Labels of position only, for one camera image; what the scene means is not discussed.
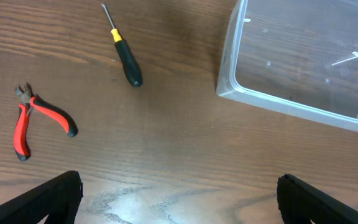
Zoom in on clear plastic container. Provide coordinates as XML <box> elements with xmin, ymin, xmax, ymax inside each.
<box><xmin>216</xmin><ymin>0</ymin><xmax>358</xmax><ymax>132</ymax></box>

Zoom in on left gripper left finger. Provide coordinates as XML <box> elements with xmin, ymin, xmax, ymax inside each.
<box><xmin>0</xmin><ymin>170</ymin><xmax>83</xmax><ymax>224</ymax></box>

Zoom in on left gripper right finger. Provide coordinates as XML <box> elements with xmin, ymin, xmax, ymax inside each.
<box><xmin>277</xmin><ymin>174</ymin><xmax>358</xmax><ymax>224</ymax></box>

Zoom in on red black pliers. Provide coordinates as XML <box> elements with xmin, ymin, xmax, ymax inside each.
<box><xmin>13</xmin><ymin>83</ymin><xmax>78</xmax><ymax>161</ymax></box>

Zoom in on black yellow screwdriver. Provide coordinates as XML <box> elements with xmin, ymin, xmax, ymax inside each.
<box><xmin>101</xmin><ymin>3</ymin><xmax>143</xmax><ymax>87</ymax></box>

